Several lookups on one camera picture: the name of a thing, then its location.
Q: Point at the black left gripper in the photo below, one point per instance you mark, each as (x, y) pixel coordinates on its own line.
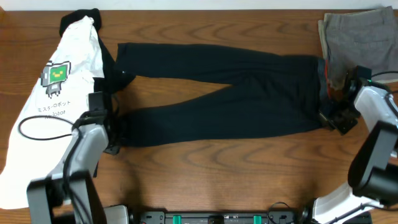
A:
(116, 122)

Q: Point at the white printed t-shirt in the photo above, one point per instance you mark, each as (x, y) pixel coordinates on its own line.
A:
(41, 133)

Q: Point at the black leggings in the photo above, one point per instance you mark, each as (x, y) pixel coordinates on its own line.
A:
(264, 95)

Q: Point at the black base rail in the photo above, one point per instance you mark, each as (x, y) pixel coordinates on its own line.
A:
(283, 217)

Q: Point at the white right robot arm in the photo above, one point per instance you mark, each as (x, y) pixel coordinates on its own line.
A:
(372, 179)

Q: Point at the grey folded trousers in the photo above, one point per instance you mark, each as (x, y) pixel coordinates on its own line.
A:
(367, 39)

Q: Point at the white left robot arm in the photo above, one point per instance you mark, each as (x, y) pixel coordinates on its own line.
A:
(67, 194)

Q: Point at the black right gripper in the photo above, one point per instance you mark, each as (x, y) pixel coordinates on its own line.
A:
(342, 128)

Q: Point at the black garment under t-shirt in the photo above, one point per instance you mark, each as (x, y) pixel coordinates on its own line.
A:
(112, 82)

